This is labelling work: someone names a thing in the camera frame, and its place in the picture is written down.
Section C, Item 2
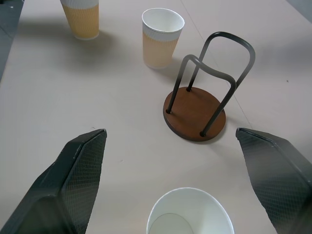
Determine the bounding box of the orange and white paper cup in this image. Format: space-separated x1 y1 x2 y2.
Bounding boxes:
60 0 100 41
141 8 185 70
146 187 234 234

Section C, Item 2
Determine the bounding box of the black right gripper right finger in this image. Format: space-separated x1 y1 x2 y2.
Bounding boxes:
235 127 312 234

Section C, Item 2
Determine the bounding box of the wooden base wire cup holder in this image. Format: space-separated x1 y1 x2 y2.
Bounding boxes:
163 31 256 142

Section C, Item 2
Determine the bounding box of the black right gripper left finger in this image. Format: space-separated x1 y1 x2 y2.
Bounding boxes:
0 128 107 234

